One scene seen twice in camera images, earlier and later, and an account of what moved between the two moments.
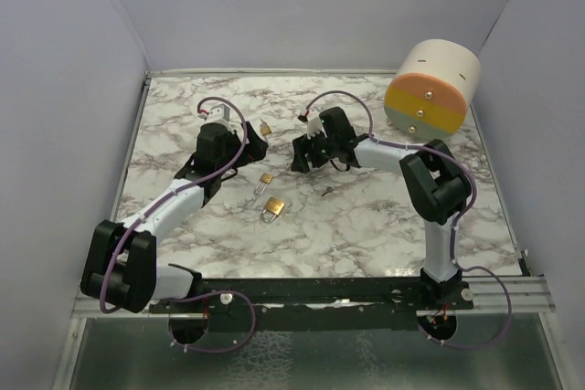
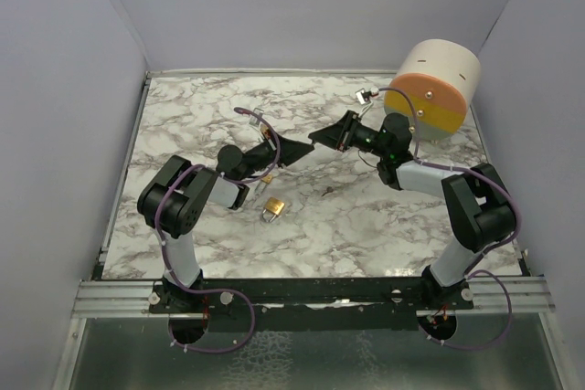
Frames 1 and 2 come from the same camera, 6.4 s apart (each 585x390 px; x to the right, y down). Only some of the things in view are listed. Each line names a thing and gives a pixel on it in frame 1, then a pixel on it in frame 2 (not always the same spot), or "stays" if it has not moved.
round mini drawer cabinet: (430, 96) stays
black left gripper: (253, 152) to (292, 150)
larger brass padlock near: (273, 207) stays
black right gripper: (302, 146) to (339, 135)
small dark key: (329, 189) stays
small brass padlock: (264, 128) stays
